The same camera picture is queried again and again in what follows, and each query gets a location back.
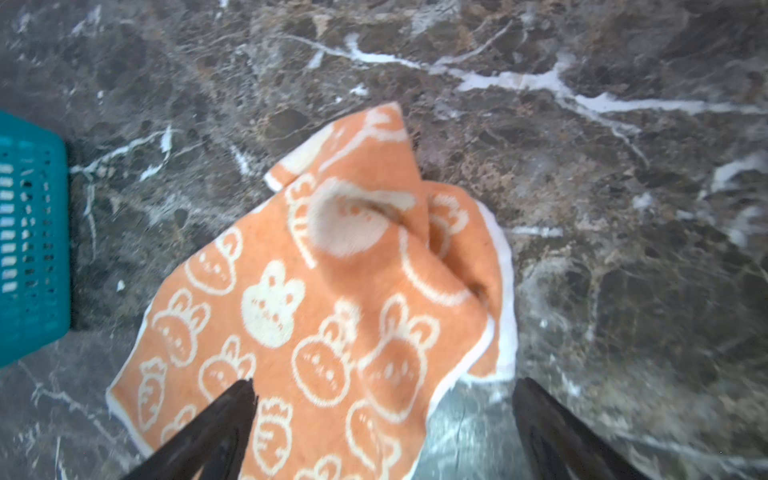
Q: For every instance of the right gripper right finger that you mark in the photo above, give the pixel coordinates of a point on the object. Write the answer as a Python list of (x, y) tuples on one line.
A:
[(558, 445)]

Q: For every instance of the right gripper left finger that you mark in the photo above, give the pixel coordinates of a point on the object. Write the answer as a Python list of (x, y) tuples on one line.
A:
[(212, 446)]

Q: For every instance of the orange patterned towel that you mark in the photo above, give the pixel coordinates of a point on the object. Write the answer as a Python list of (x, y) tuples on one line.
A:
[(354, 299)]

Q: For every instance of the teal plastic basket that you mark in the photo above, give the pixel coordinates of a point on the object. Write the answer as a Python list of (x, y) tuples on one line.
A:
[(35, 256)]

